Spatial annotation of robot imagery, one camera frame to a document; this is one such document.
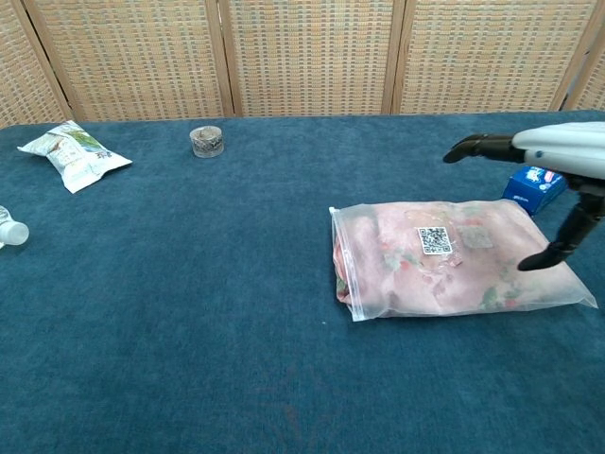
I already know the clear bottle with white cap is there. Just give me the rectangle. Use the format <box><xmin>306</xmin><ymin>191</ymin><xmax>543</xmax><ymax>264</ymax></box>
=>
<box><xmin>0</xmin><ymin>205</ymin><xmax>30</xmax><ymax>250</ymax></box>

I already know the blue carpeted table surface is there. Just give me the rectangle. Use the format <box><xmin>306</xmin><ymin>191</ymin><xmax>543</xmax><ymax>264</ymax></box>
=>
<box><xmin>0</xmin><ymin>109</ymin><xmax>605</xmax><ymax>454</ymax></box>

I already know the zip bag with pink cloth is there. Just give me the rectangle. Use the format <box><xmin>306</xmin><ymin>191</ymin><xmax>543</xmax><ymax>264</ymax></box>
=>
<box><xmin>328</xmin><ymin>198</ymin><xmax>599</xmax><ymax>323</ymax></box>

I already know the blue cookie box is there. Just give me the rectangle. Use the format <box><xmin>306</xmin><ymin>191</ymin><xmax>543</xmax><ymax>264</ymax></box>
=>
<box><xmin>501</xmin><ymin>165</ymin><xmax>567</xmax><ymax>217</ymax></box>

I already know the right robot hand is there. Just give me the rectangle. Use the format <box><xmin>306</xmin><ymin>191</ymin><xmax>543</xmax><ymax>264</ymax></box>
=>
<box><xmin>442</xmin><ymin>121</ymin><xmax>605</xmax><ymax>272</ymax></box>

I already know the wicker folding screen panel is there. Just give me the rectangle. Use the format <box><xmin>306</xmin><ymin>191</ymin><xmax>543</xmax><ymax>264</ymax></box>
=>
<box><xmin>0</xmin><ymin>0</ymin><xmax>72</xmax><ymax>130</ymax></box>
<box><xmin>391</xmin><ymin>0</ymin><xmax>599</xmax><ymax>115</ymax></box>
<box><xmin>564</xmin><ymin>0</ymin><xmax>605</xmax><ymax>113</ymax></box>
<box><xmin>217</xmin><ymin>0</ymin><xmax>406</xmax><ymax>118</ymax></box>
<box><xmin>21</xmin><ymin>0</ymin><xmax>236</xmax><ymax>123</ymax></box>

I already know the white green snack packet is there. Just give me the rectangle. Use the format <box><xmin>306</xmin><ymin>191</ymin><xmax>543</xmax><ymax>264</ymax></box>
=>
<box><xmin>17</xmin><ymin>119</ymin><xmax>133</xmax><ymax>194</ymax></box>

